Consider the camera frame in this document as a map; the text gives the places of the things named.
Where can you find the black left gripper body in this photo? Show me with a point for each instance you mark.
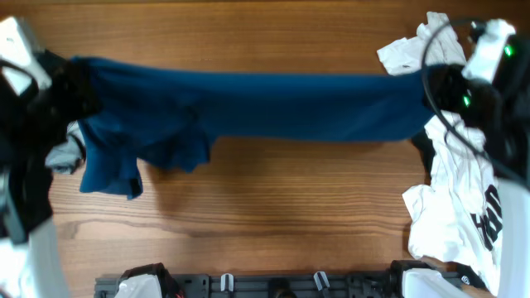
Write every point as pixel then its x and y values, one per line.
pixel 79 102

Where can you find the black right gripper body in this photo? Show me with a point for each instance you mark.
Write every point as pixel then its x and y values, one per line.
pixel 472 101

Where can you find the dark blue t-shirt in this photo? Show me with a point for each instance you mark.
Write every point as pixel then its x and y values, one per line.
pixel 171 118

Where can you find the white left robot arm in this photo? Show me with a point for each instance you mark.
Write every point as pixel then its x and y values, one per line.
pixel 30 261

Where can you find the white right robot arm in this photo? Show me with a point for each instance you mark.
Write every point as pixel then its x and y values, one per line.
pixel 503 141

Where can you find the folded light blue jeans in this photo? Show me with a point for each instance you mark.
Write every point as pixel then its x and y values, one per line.
pixel 70 155

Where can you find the white printed t-shirt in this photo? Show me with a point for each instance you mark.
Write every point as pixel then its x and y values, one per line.
pixel 456 214

